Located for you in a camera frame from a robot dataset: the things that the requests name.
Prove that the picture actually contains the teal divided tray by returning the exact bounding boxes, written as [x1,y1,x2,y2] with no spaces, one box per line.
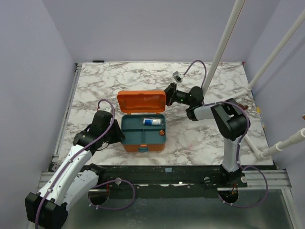
[121,114,166,145]

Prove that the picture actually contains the orange medicine kit box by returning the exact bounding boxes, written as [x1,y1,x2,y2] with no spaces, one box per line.
[117,90,166,152]

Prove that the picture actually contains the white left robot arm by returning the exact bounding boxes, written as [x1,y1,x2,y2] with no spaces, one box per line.
[25,111,125,229]

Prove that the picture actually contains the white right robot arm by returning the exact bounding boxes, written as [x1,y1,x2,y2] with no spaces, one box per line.
[164,83,251,187]

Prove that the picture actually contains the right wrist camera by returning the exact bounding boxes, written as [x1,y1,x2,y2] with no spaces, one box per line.
[173,71,184,83]

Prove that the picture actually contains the white PVC pipe frame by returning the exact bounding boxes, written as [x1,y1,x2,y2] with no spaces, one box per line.
[201,0,305,159]

